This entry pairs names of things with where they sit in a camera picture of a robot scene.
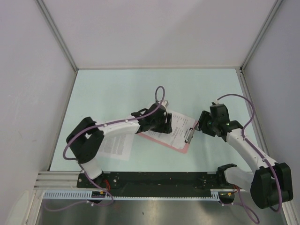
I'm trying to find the white printed paper sheet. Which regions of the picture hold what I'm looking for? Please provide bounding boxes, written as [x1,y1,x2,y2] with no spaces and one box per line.
[97,135,135,161]

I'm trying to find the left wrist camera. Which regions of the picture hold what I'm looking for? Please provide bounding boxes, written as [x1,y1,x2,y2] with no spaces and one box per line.
[161,100,169,108]

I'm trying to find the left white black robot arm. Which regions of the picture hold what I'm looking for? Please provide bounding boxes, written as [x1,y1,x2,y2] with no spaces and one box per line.
[66,100,172,188]

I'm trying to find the pink clipboard folder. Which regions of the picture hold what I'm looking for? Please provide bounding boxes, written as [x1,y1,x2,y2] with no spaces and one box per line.
[135,110,195,155]

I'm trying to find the aluminium frame rail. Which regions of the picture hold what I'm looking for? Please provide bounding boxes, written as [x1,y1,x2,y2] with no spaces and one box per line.
[34,172,82,191]

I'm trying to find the white slotted cable duct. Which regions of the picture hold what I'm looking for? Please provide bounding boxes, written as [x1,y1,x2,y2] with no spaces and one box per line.
[44,190,219,201]

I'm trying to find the white printed paper sheets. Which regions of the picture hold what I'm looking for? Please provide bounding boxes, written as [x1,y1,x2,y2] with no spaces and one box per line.
[146,109,196,150]

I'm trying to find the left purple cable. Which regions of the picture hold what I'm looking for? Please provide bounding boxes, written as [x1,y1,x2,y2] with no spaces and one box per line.
[44,86,167,211]

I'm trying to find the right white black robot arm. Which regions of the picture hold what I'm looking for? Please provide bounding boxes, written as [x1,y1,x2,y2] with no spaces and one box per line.
[197,104,293,209]

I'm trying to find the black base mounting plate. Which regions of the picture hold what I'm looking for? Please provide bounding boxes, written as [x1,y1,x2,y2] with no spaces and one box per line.
[77,172,244,197]

